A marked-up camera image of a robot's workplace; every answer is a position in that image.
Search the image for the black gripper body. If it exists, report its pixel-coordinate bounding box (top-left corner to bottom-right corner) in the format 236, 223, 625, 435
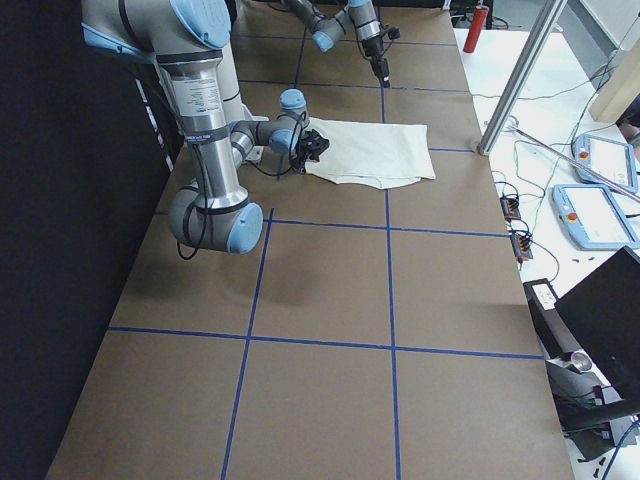
362, 37, 384, 60
289, 129, 330, 174

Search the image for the cream long-sleeve t-shirt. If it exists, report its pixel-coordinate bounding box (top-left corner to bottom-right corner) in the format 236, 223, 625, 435
305, 118, 436, 190

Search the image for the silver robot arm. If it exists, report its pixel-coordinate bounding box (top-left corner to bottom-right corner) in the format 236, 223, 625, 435
280, 1, 399, 89
82, 1, 329, 254

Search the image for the red cylindrical bottle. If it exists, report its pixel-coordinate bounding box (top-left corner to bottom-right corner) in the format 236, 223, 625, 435
463, 5, 490, 53

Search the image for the orange black connector block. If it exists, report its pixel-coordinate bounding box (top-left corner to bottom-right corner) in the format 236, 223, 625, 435
500, 195, 522, 222

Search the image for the far blue teach pendant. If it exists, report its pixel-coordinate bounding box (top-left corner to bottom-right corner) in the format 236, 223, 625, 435
572, 134, 638, 193

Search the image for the blue teach pendant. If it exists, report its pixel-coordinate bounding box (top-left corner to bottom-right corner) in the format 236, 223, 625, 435
551, 184, 639, 251
572, 134, 638, 193

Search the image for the near blue teach pendant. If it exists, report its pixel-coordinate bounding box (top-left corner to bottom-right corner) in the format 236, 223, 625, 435
551, 184, 639, 251

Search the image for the reacher grabber stick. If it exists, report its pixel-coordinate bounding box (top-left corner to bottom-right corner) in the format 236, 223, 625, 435
504, 115, 640, 194

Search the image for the black box with label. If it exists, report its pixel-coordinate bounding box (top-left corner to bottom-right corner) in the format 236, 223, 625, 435
523, 279, 582, 358

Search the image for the black monitor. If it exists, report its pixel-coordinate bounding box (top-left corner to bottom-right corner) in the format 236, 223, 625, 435
556, 246, 639, 398

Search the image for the silver metal cup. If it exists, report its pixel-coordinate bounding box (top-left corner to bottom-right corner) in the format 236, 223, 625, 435
562, 351, 593, 374

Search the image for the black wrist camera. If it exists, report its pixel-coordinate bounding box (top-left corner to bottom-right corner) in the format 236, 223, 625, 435
381, 27, 400, 42

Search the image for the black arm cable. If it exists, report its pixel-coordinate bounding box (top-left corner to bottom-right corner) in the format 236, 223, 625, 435
174, 112, 309, 260

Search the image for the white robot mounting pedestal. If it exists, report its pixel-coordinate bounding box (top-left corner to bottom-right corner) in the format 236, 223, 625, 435
215, 43, 266, 139

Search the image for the aluminium frame post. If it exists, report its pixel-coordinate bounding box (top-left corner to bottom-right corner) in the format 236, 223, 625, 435
477, 0, 568, 156

